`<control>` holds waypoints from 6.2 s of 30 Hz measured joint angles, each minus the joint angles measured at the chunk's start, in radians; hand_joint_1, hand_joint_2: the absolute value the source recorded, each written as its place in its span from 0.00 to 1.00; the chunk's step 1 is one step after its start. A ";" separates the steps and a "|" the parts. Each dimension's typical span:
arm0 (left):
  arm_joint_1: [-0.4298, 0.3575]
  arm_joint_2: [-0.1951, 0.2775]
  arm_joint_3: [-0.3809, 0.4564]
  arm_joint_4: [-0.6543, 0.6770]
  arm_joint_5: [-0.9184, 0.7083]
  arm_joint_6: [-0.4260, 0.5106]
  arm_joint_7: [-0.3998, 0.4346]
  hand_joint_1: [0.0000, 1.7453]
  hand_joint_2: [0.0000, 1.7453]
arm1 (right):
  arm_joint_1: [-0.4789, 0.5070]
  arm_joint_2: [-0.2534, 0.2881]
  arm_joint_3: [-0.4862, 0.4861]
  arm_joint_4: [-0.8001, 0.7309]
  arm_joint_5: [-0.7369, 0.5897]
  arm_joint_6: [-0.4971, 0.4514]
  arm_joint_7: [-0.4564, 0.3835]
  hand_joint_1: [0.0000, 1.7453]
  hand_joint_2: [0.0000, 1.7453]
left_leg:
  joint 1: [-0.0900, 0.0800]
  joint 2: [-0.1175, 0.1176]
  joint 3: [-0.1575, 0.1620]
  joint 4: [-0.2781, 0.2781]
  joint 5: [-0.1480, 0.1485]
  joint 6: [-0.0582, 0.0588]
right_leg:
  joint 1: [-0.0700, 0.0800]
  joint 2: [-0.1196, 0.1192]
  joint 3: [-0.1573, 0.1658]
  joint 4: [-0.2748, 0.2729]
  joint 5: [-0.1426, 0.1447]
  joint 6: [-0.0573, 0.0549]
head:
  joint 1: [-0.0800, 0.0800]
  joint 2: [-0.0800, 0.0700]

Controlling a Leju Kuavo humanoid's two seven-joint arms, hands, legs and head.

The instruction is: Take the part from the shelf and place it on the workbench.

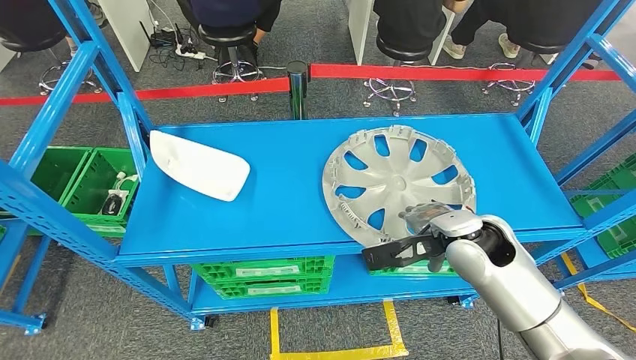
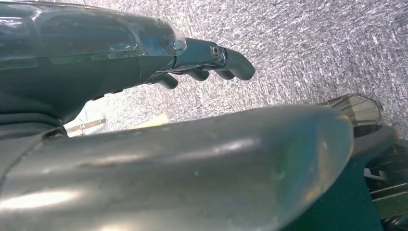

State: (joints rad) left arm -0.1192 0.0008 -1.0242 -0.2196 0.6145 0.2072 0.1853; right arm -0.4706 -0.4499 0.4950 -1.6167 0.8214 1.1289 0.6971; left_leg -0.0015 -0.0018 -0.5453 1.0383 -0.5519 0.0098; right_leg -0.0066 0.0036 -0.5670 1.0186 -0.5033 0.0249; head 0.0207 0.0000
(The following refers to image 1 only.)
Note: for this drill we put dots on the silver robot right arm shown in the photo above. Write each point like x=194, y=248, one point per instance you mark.
x=502, y=283

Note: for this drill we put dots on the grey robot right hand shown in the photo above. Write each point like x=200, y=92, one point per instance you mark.
x=422, y=214

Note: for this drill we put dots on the yellow floor tape strip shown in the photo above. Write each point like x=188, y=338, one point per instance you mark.
x=10, y=273

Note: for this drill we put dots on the grey plastic wheel hubcap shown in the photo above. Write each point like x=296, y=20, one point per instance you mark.
x=392, y=181

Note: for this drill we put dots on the black barrier post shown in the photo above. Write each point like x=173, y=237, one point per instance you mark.
x=297, y=89

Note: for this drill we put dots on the white desk panel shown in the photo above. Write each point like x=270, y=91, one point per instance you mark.
x=439, y=39
x=359, y=30
x=124, y=30

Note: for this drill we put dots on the white plastic mirror cover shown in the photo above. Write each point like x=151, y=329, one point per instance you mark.
x=198, y=166

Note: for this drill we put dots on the red barrier belt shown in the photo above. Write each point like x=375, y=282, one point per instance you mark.
x=447, y=73
x=149, y=93

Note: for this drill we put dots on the black stool chrome base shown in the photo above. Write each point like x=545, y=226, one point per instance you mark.
x=30, y=39
x=226, y=35
x=539, y=48
x=402, y=49

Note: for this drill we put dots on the black router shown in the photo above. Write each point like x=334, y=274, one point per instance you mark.
x=161, y=37

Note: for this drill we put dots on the white power strip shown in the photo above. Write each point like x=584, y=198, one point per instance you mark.
x=189, y=51

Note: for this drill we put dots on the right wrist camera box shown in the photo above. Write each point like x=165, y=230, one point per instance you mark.
x=387, y=253

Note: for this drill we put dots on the black round device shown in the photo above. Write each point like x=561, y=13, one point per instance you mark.
x=113, y=204

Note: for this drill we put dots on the white power adapter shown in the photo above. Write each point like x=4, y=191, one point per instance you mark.
x=126, y=181

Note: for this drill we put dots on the yellow floor tape outline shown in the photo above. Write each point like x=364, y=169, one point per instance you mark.
x=596, y=303

